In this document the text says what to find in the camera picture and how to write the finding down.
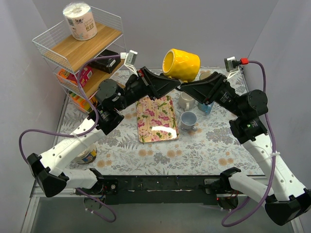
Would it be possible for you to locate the cream mug with black handle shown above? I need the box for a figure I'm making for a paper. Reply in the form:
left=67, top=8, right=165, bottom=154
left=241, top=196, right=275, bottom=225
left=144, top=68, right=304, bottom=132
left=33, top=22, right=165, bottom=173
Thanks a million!
left=199, top=72, right=211, bottom=80

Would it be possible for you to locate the white grey mug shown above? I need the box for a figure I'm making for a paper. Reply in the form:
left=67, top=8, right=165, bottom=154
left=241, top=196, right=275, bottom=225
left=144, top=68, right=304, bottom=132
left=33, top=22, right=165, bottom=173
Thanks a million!
left=178, top=92, right=196, bottom=111

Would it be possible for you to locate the blue glazed mug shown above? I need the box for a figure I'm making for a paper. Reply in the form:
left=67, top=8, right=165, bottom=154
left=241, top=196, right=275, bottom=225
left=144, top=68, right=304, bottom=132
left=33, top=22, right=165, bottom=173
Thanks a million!
left=197, top=102, right=214, bottom=115

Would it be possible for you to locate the yellow mug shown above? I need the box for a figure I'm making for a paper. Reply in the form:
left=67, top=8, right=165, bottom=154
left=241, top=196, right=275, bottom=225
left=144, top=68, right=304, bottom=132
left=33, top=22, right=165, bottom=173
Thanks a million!
left=162, top=49, right=201, bottom=83

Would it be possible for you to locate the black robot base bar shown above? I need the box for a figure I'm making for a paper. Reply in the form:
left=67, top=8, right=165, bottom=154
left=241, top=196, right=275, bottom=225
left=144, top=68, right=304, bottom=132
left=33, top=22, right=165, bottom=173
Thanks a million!
left=75, top=173, right=240, bottom=206

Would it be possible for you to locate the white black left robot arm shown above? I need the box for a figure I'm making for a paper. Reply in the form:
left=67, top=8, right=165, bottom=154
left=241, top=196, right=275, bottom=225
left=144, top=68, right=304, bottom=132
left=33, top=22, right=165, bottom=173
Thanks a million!
left=27, top=67, right=181, bottom=198

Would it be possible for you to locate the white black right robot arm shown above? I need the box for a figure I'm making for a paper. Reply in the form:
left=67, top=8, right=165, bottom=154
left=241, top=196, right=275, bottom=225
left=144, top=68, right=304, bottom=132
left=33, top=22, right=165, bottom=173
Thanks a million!
left=180, top=72, right=311, bottom=226

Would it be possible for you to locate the floral serving tray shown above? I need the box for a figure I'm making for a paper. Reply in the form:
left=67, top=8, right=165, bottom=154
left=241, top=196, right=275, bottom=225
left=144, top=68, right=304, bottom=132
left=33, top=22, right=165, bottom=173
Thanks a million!
left=136, top=95, right=179, bottom=143

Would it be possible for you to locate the black box on shelf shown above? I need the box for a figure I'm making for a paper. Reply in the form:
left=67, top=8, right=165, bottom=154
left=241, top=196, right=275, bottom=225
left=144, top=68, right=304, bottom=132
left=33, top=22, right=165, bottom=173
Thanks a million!
left=89, top=50, right=121, bottom=74

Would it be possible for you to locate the pink snack box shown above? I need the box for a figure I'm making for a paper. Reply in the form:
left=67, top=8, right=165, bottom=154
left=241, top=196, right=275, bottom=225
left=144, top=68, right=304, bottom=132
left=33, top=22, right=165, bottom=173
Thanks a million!
left=67, top=66, right=93, bottom=87

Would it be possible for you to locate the colourful sponge stack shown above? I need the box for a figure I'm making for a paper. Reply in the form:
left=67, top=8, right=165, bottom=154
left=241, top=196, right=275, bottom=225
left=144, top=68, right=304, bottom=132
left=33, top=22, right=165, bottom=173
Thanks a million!
left=69, top=92, right=91, bottom=112

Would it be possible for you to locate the orange snack bag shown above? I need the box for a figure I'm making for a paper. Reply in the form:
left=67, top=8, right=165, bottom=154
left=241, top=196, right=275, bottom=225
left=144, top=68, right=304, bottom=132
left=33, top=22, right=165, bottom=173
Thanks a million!
left=58, top=68, right=76, bottom=83

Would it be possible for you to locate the wrapped toilet paper roll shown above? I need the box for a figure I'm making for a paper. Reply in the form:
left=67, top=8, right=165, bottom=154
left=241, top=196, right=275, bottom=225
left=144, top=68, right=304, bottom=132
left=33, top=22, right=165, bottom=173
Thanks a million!
left=63, top=2, right=98, bottom=41

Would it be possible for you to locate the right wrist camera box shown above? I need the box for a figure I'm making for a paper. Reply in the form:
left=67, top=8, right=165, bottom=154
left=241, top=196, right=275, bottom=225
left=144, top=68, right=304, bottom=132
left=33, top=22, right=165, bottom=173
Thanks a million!
left=224, top=56, right=249, bottom=79

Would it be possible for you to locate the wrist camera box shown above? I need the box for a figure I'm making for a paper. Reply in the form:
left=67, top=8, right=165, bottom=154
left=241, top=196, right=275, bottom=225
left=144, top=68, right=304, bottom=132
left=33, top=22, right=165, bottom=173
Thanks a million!
left=224, top=56, right=249, bottom=79
left=120, top=50, right=138, bottom=75

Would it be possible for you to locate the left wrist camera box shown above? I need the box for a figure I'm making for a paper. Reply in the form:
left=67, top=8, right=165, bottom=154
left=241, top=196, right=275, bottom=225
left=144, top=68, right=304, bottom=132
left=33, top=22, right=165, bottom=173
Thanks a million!
left=120, top=50, right=138, bottom=75

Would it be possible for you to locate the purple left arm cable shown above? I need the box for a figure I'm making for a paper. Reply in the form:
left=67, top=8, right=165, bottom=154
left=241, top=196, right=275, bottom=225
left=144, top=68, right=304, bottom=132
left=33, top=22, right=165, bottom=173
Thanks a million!
left=18, top=54, right=122, bottom=223

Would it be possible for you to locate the white wire shelf rack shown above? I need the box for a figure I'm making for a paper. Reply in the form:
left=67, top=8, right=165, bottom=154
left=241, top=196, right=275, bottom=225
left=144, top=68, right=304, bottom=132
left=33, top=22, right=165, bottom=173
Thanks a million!
left=32, top=6, right=134, bottom=124

